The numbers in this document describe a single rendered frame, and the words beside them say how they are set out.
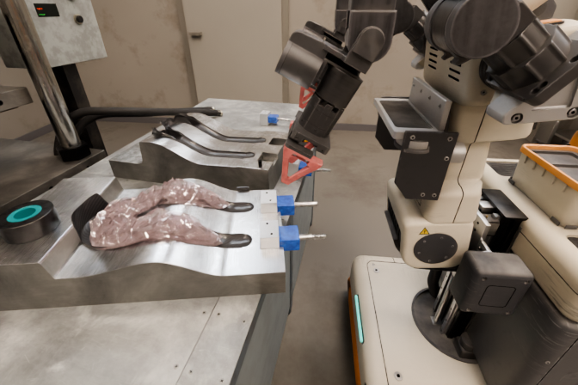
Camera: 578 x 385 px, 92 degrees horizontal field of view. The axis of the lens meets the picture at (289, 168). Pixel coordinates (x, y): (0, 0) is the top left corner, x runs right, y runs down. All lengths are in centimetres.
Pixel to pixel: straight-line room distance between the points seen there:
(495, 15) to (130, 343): 67
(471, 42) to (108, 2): 369
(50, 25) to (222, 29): 214
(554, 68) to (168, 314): 67
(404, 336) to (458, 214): 56
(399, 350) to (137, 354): 83
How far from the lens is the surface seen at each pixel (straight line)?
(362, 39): 41
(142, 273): 55
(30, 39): 118
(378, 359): 112
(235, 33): 328
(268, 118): 126
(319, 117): 44
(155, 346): 55
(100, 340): 59
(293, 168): 84
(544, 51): 50
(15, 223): 65
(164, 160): 87
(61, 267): 63
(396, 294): 128
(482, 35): 44
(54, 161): 129
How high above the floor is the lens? 125
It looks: 30 degrees down
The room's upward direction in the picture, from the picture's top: straight up
